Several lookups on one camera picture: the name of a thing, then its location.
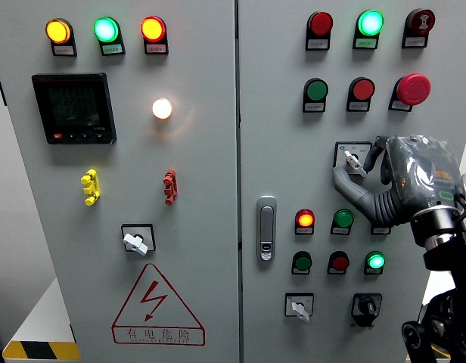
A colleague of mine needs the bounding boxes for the small red push button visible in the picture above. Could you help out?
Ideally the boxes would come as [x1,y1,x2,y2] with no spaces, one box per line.
[326,250,350,276]

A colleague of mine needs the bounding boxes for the small lit green lamp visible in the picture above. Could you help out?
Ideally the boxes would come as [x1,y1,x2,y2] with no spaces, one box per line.
[363,250,387,276]

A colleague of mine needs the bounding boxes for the dark red buzzer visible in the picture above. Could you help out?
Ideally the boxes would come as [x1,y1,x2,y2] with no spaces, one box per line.
[401,8,436,49]

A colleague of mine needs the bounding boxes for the black-handled turn switch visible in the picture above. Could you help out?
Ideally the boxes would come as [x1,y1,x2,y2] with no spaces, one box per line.
[349,293,384,329]

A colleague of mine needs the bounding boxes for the large red stop button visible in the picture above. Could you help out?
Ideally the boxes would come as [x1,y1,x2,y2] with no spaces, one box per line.
[387,73,432,113]

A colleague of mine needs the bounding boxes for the small dark green lamp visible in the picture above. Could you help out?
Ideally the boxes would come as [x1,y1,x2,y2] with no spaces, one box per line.
[330,208,355,236]

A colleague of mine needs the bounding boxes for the large green indicator lamp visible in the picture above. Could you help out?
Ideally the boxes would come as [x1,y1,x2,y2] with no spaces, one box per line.
[352,9,385,51]
[93,16,126,57]

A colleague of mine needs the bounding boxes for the grey cabinet door with lock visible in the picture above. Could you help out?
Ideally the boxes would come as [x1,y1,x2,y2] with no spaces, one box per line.
[237,0,466,363]

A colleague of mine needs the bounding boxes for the black digital meter display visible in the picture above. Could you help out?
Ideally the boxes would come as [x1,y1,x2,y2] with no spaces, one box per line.
[31,72,118,145]

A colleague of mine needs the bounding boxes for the red warning triangle sign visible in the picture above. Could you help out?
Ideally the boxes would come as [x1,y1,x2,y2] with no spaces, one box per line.
[111,263,207,347]

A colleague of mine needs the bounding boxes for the small red handle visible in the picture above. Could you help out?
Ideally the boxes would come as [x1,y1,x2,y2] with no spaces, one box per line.
[163,169,178,206]

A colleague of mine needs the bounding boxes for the silver door lock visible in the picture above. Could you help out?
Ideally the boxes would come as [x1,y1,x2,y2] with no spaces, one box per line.
[256,195,278,262]

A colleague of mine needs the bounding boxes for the large yellow indicator lamp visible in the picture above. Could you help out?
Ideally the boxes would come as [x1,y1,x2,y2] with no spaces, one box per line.
[45,17,78,57]

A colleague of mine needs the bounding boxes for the small lit red lamp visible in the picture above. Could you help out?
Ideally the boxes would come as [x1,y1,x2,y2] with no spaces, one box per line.
[294,208,315,236]

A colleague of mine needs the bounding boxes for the small yellow handle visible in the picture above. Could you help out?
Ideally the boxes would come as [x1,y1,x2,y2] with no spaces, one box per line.
[80,169,101,206]

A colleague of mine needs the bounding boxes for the large red-rimmed lit lamp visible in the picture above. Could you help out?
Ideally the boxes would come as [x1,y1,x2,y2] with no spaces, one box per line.
[140,15,169,56]

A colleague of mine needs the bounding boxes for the small green push button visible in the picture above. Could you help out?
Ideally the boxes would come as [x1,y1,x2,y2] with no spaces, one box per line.
[290,250,313,276]

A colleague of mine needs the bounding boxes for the large green push button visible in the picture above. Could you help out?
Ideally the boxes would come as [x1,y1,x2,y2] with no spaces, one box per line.
[302,77,329,113]

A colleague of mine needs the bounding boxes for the grey cabinet door with display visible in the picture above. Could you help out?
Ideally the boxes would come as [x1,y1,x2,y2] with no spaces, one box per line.
[0,0,240,363]

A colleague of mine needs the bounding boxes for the black yellow striped tape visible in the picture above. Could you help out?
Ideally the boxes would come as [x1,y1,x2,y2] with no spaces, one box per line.
[2,340,82,361]

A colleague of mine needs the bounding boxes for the white glowing lamp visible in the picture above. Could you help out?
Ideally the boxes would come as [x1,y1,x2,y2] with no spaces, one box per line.
[151,98,173,120]

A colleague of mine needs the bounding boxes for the white-handled switch on black plate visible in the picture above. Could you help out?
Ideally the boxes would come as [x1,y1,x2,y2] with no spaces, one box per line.
[120,223,157,257]

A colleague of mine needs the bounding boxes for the large red push button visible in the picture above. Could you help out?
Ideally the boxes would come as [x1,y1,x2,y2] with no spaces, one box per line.
[345,76,376,113]

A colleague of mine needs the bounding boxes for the large gray white-handled turn switch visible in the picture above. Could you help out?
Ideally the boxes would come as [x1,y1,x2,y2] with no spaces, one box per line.
[333,141,373,178]

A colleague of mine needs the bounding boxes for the large red indicator lamp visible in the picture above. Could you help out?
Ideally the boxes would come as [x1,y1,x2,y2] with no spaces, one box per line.
[305,11,334,51]

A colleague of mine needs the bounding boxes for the small white-handled turn switch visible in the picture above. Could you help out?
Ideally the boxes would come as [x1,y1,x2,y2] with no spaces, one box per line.
[284,292,315,324]

